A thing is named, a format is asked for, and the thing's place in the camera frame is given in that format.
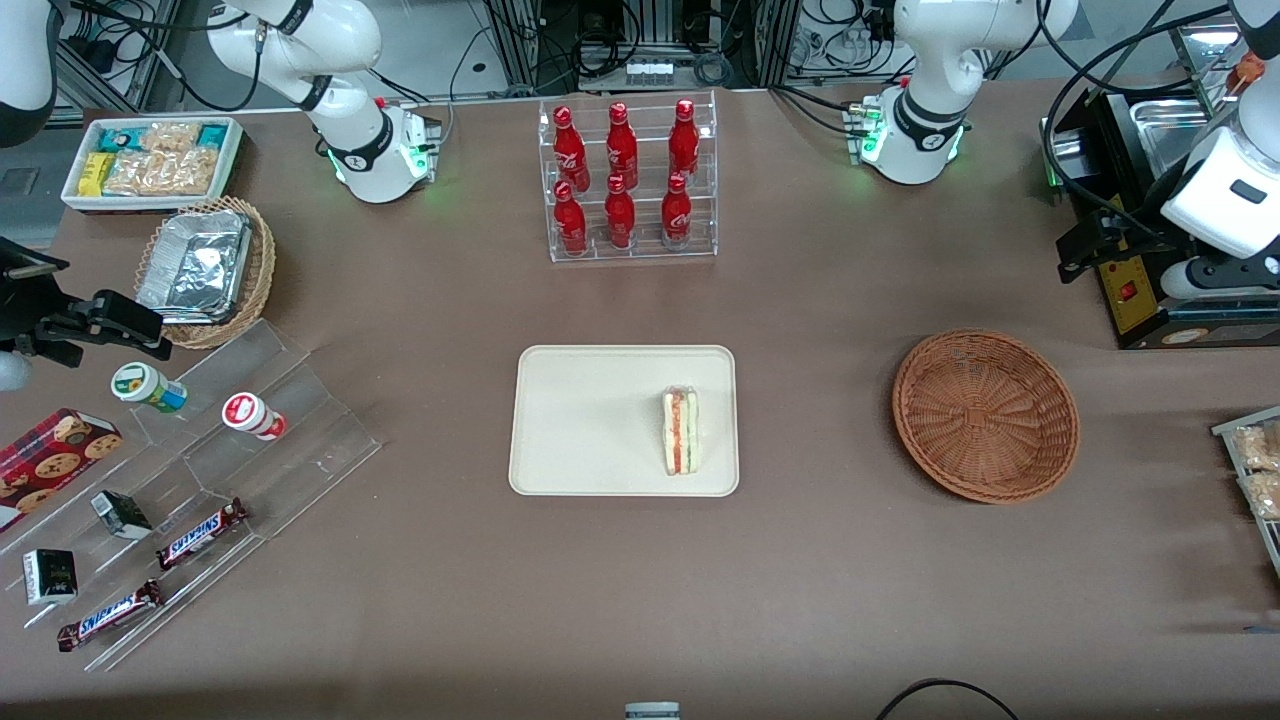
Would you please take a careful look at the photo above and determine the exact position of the silver foil tray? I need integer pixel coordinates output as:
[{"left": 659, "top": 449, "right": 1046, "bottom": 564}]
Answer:
[{"left": 136, "top": 209, "right": 253, "bottom": 325}]

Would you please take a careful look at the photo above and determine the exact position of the white rectangular snack bin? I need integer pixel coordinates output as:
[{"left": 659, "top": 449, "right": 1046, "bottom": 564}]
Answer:
[{"left": 60, "top": 116, "right": 246, "bottom": 213}]

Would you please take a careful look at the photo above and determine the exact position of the small clear cracker pack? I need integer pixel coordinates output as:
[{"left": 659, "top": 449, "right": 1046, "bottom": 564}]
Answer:
[{"left": 140, "top": 122, "right": 202, "bottom": 153}]

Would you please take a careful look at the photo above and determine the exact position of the light tan wicker basket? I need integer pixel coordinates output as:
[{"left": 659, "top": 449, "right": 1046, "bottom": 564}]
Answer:
[{"left": 134, "top": 196, "right": 277, "bottom": 351}]

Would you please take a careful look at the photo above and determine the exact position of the green lid yogurt cup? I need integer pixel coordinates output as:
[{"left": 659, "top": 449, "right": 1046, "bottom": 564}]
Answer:
[{"left": 110, "top": 362, "right": 189, "bottom": 414}]

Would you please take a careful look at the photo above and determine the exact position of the triangle sandwich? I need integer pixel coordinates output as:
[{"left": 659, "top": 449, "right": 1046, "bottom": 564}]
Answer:
[{"left": 661, "top": 385, "right": 703, "bottom": 477}]

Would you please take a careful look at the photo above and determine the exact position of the large clear cracker pack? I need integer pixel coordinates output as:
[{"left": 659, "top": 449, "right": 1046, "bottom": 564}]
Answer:
[{"left": 103, "top": 148, "right": 221, "bottom": 197}]

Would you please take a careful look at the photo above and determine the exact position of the clear acrylic step stand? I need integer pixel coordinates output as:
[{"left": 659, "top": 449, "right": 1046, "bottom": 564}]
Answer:
[{"left": 0, "top": 318, "right": 383, "bottom": 673}]

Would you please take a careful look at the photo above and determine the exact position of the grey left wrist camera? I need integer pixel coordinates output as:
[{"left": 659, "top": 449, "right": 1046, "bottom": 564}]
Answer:
[{"left": 1160, "top": 256, "right": 1280, "bottom": 301}]

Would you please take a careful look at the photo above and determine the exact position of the metal snack tray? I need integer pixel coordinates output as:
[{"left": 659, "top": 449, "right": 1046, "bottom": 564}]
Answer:
[{"left": 1210, "top": 405, "right": 1280, "bottom": 581}]

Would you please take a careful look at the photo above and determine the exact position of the snickers chocolate bar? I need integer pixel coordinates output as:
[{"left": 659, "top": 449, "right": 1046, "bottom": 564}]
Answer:
[
  {"left": 155, "top": 497, "right": 251, "bottom": 572},
  {"left": 56, "top": 578, "right": 164, "bottom": 653}
]

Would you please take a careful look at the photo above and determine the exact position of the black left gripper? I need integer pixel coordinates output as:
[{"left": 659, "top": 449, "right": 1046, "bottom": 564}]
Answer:
[{"left": 1058, "top": 205, "right": 1167, "bottom": 284}]

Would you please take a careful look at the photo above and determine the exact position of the black food warmer machine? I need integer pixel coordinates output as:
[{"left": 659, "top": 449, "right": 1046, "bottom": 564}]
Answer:
[{"left": 1040, "top": 20, "right": 1280, "bottom": 351}]

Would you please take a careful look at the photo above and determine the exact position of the cream plastic tray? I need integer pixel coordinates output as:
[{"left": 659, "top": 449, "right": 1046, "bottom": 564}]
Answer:
[{"left": 508, "top": 345, "right": 741, "bottom": 498}]

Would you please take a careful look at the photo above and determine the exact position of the small black box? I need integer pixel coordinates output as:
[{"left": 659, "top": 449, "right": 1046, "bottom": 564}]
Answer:
[
  {"left": 90, "top": 490, "right": 154, "bottom": 541},
  {"left": 22, "top": 548, "right": 79, "bottom": 607}
]

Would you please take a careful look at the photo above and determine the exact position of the red cola bottle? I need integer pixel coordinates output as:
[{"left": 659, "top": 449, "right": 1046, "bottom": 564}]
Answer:
[
  {"left": 553, "top": 180, "right": 588, "bottom": 256},
  {"left": 661, "top": 172, "right": 693, "bottom": 249},
  {"left": 668, "top": 98, "right": 701, "bottom": 181},
  {"left": 553, "top": 106, "right": 590, "bottom": 193},
  {"left": 605, "top": 102, "right": 639, "bottom": 189},
  {"left": 604, "top": 175, "right": 637, "bottom": 251}
]

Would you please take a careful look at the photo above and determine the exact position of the black floor cable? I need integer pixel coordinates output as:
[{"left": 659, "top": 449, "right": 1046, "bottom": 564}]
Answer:
[{"left": 875, "top": 678, "right": 1021, "bottom": 720}]

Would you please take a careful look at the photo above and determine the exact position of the red lid yogurt cup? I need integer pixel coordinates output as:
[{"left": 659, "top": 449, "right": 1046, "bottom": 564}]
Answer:
[{"left": 221, "top": 392, "right": 288, "bottom": 442}]

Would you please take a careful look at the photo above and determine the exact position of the clear acrylic bottle rack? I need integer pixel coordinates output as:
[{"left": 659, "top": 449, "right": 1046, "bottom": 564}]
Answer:
[{"left": 538, "top": 90, "right": 719, "bottom": 264}]

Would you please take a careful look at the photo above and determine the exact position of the brown round wicker basket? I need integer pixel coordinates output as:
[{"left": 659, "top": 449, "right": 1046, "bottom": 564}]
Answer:
[{"left": 892, "top": 329, "right": 1081, "bottom": 504}]

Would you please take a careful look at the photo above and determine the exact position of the clear fried snack pack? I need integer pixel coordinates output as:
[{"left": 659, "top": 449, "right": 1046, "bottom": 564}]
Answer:
[
  {"left": 1230, "top": 422, "right": 1280, "bottom": 473},
  {"left": 1238, "top": 470, "right": 1280, "bottom": 521}
]

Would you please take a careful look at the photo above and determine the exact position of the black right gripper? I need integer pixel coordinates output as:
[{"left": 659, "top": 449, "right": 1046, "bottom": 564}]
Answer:
[{"left": 0, "top": 236, "right": 174, "bottom": 367}]

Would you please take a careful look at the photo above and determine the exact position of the red tartan cookie box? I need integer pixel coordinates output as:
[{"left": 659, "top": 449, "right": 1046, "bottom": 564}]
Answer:
[{"left": 0, "top": 407, "right": 124, "bottom": 534}]

